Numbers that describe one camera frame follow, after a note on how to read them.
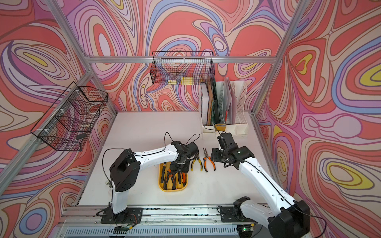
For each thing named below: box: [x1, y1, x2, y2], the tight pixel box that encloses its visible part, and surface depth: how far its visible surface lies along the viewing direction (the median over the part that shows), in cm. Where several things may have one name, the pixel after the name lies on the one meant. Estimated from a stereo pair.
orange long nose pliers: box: [202, 147, 216, 173], surface depth 93 cm
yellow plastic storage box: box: [158, 162, 189, 192], surface depth 84 cm
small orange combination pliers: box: [181, 172, 187, 187], surface depth 85 cm
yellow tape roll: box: [214, 123, 227, 132], surface depth 101 cm
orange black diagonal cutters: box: [163, 168, 177, 191], surface depth 85 cm
